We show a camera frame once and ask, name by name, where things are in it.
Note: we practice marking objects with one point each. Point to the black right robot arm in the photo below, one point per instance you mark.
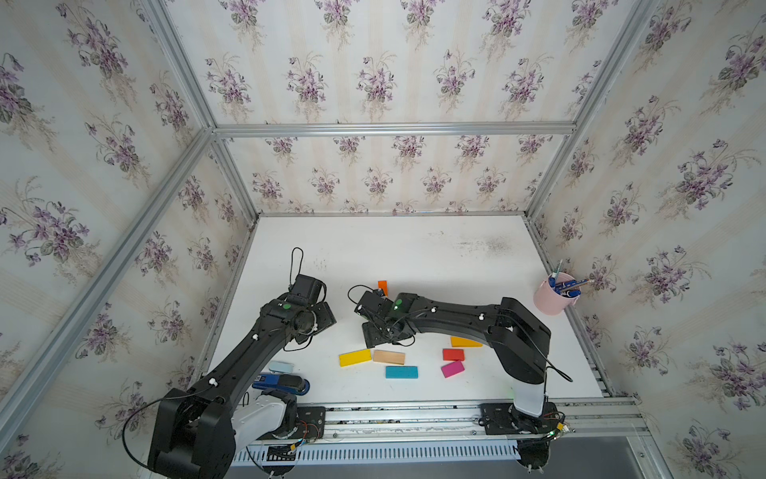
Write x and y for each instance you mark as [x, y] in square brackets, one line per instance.
[520, 340]

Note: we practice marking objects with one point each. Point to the red wooden block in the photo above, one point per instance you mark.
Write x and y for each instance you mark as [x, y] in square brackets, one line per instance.
[453, 354]

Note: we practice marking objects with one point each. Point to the pink pen cup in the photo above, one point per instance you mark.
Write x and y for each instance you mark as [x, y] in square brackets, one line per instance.
[548, 302]

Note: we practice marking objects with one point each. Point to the long teal wooden block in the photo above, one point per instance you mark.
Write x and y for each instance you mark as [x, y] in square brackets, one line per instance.
[401, 372]

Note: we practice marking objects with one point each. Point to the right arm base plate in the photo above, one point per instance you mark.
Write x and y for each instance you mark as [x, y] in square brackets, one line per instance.
[504, 418]

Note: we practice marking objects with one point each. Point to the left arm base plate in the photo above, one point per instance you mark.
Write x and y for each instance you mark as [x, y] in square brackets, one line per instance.
[305, 422]

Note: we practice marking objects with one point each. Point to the light blue eraser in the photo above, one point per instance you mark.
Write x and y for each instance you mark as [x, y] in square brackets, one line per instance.
[280, 367]

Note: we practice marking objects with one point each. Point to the magenta wooden block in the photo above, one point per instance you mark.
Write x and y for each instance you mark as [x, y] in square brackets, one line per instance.
[452, 368]

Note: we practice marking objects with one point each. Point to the amber yellow wooden block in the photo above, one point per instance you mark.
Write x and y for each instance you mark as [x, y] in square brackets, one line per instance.
[461, 342]

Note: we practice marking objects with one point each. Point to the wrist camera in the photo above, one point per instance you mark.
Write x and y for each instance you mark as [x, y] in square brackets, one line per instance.
[306, 291]
[374, 306]

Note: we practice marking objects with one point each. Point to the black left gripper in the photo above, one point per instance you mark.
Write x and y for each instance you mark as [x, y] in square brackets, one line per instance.
[326, 319]

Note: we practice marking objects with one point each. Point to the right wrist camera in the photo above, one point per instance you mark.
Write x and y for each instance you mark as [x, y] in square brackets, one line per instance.
[374, 306]

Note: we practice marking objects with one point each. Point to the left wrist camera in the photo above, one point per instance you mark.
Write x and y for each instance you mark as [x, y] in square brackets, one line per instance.
[306, 291]

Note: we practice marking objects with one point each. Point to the blue stapler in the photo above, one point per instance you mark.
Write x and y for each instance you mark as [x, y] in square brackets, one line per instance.
[289, 383]

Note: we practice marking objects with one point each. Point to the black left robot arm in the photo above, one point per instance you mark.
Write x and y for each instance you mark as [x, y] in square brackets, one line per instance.
[198, 431]

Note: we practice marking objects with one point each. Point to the natural wood block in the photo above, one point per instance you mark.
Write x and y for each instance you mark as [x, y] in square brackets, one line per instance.
[388, 357]

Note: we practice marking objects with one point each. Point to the blue pens in cup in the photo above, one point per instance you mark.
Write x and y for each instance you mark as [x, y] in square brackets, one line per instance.
[567, 287]

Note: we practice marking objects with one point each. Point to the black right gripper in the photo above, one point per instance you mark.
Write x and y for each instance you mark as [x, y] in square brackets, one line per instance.
[370, 337]

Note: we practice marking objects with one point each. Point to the aluminium mounting rail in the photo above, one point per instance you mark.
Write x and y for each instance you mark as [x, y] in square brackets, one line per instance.
[438, 431]

